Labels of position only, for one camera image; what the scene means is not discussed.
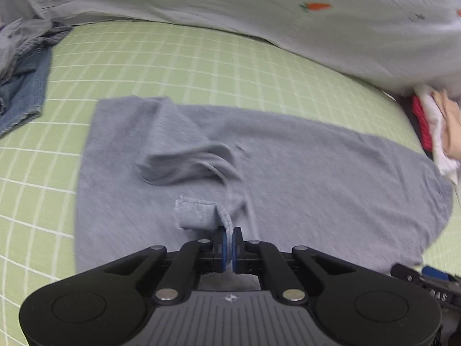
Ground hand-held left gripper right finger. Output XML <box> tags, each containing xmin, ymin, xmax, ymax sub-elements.
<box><xmin>232</xmin><ymin>227</ymin><xmax>362</xmax><ymax>305</ymax></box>

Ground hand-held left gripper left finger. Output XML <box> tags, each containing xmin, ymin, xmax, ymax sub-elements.
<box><xmin>104</xmin><ymin>227</ymin><xmax>231</xmax><ymax>305</ymax></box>

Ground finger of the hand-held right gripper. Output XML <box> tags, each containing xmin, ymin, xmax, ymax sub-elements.
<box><xmin>391</xmin><ymin>263</ymin><xmax>424</xmax><ymax>289</ymax></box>
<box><xmin>422</xmin><ymin>266</ymin><xmax>450</xmax><ymax>281</ymax></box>

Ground beige garment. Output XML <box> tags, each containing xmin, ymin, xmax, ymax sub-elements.
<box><xmin>432</xmin><ymin>88</ymin><xmax>461</xmax><ymax>159</ymax></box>

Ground light grey t-shirt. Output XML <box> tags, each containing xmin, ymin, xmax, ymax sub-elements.
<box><xmin>74</xmin><ymin>95</ymin><xmax>454</xmax><ymax>291</ymax></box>

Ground red knit garment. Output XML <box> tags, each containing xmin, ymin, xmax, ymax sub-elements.
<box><xmin>411</xmin><ymin>95</ymin><xmax>434</xmax><ymax>152</ymax></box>

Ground blue denim shorts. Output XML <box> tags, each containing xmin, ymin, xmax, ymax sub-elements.
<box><xmin>0</xmin><ymin>45</ymin><xmax>54</xmax><ymax>138</ymax></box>

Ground pile of folded clothes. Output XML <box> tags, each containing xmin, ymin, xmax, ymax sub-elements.
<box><xmin>414</xmin><ymin>84</ymin><xmax>461</xmax><ymax>181</ymax></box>

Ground grey knit garment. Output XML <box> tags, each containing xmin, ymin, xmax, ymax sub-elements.
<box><xmin>0</xmin><ymin>18</ymin><xmax>54</xmax><ymax>83</ymax></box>

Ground grey carrot print sheet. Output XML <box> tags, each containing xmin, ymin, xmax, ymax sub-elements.
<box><xmin>0</xmin><ymin>0</ymin><xmax>461</xmax><ymax>98</ymax></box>

